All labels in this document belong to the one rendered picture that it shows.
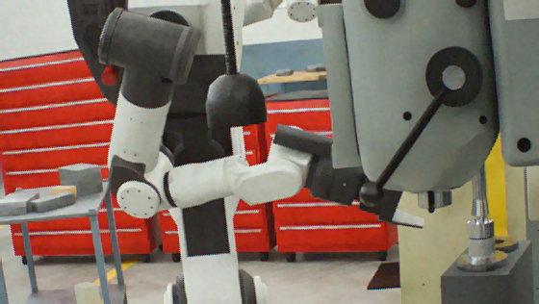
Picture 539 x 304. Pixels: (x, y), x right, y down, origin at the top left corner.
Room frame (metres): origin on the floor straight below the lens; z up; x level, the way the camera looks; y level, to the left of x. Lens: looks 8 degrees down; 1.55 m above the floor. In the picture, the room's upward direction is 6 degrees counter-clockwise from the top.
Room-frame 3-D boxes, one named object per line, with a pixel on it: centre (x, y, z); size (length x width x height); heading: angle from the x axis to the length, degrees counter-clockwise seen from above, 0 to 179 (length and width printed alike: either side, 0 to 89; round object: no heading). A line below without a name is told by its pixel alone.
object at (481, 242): (1.56, -0.34, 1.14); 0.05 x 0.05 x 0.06
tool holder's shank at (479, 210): (1.56, -0.34, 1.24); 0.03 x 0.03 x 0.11
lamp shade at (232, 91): (1.23, 0.03, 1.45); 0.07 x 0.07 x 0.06
